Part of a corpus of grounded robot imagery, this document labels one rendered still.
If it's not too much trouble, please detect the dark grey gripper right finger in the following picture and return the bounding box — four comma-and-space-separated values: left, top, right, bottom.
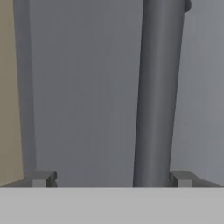
168, 170, 224, 188

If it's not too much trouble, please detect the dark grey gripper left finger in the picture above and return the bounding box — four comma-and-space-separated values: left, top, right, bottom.
0, 170, 58, 188

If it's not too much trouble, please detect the grey fridge door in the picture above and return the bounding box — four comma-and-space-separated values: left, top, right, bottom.
12, 0, 224, 188

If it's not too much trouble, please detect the grey fridge door handle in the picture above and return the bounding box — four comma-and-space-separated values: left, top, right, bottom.
132, 0, 193, 188

